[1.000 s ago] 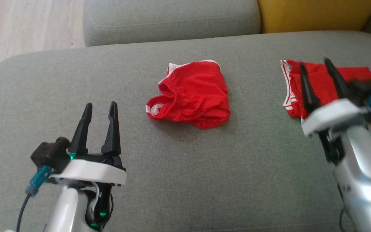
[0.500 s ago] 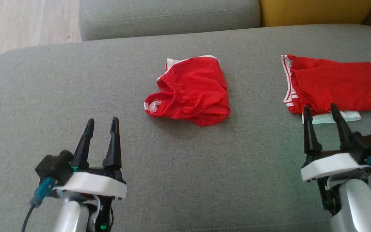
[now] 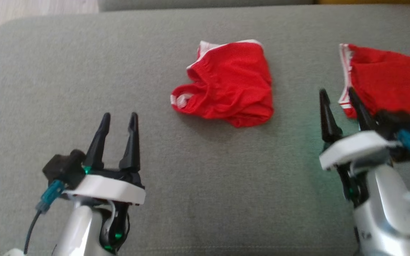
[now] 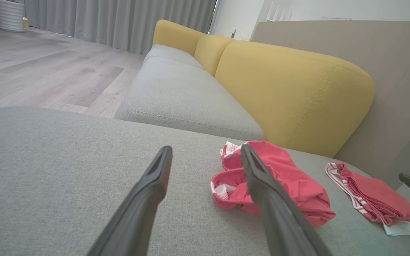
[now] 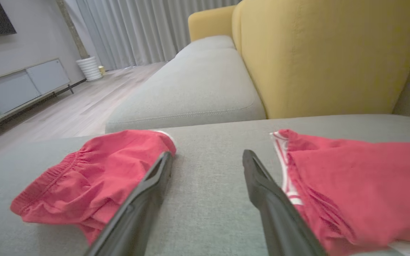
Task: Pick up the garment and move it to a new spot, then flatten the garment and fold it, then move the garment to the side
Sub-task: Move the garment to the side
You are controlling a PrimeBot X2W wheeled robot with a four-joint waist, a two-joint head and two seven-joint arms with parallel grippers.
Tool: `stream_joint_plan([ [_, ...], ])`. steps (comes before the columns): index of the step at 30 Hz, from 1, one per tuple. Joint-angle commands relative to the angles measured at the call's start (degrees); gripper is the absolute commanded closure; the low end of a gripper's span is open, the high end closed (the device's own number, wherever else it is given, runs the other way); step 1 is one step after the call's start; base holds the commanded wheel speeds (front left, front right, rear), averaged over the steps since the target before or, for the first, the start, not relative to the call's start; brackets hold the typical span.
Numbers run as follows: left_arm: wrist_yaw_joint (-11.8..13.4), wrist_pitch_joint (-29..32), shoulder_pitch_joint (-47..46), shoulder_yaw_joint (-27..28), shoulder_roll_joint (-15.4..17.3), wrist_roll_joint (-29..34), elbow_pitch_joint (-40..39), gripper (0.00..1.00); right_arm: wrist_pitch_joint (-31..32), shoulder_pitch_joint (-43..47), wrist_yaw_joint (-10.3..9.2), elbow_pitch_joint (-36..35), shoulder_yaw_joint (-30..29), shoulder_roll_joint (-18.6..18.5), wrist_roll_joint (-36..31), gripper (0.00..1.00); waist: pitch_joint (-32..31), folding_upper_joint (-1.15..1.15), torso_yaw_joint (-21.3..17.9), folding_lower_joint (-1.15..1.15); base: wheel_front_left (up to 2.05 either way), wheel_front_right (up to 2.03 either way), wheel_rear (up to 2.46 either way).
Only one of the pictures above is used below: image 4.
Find white slatted rail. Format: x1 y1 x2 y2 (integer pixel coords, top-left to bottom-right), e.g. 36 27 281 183
266 2 293 22

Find grey yellow sofa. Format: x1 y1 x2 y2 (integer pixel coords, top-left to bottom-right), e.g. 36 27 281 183
0 106 410 256

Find red white-striped shorts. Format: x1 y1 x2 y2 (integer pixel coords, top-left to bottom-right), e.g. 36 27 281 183
210 140 336 227

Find grey pleated curtain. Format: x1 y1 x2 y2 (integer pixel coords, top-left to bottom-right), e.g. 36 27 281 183
23 0 217 55

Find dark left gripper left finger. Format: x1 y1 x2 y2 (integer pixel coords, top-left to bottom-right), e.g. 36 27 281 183
86 146 173 256

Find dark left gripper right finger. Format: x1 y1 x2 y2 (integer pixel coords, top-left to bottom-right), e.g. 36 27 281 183
240 144 333 256

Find grey sofa seat cushion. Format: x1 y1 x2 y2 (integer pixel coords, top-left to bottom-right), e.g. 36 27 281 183
143 44 205 70
114 57 265 141

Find white ribbed planter pot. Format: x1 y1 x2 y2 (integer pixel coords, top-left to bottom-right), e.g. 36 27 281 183
0 0 26 32

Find red white basketball jersey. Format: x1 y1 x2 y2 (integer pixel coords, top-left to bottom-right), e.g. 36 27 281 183
325 162 410 236

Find small yellow sofa back cushion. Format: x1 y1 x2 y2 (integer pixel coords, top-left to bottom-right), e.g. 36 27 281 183
152 20 207 57
194 34 237 78

